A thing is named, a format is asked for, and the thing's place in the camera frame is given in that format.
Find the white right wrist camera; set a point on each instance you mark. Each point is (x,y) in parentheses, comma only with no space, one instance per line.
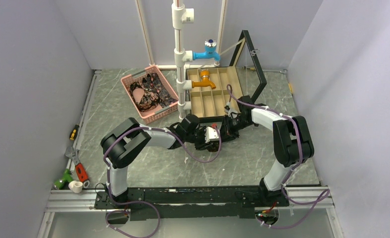
(230,110)

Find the white pipe fitting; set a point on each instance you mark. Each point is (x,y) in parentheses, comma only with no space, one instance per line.
(75,186)

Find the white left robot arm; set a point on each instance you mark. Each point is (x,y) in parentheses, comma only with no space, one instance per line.
(123,145)

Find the green toy tool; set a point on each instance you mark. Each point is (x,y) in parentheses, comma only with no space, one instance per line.
(61,182)

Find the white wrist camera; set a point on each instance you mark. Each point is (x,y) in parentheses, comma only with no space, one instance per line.
(211,133)
(230,110)

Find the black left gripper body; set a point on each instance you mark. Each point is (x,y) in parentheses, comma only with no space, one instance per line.
(197,138)

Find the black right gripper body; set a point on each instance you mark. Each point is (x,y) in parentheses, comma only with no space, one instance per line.
(232,126)

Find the blue plastic faucet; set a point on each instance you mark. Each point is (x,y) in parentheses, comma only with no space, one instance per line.
(210,52)

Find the floral ties in basket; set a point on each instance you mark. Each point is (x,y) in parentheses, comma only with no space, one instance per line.
(154,93)

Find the pink plastic basket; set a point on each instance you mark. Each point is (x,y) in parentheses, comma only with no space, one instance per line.
(158,112)

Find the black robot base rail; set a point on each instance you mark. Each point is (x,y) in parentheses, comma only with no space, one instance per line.
(192,202)

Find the white pvc pipe stand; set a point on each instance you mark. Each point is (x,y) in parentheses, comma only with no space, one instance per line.
(179,18)

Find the yellow black screwdriver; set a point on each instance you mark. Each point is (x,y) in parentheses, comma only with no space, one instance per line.
(74,132)

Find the black orange key-pattern tie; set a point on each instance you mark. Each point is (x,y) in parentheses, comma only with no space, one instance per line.
(213,146)

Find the red handled wrench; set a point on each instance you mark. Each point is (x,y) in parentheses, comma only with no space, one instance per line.
(82,175)

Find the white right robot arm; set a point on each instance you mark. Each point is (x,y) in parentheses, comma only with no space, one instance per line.
(292,140)

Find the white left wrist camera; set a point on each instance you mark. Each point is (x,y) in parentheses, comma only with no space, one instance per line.
(211,133)

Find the orange plastic faucet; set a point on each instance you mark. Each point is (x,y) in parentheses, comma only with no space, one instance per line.
(205,80)

